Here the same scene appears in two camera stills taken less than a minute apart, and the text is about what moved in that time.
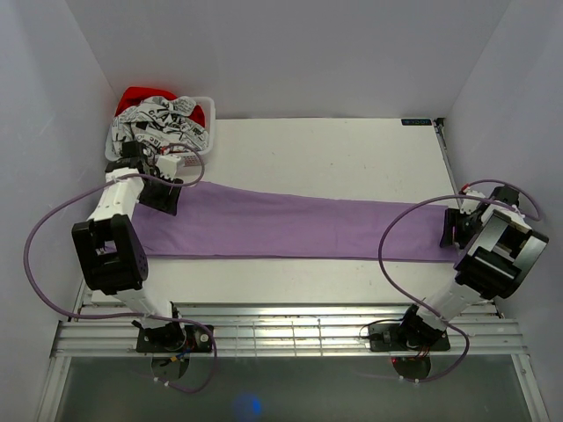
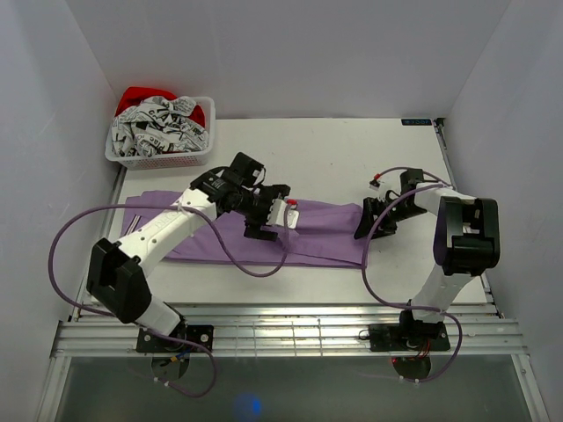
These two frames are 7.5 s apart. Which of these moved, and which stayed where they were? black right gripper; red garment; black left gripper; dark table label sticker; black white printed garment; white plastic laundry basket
Moved: black right gripper; black left gripper
Stayed: black white printed garment; dark table label sticker; white plastic laundry basket; red garment
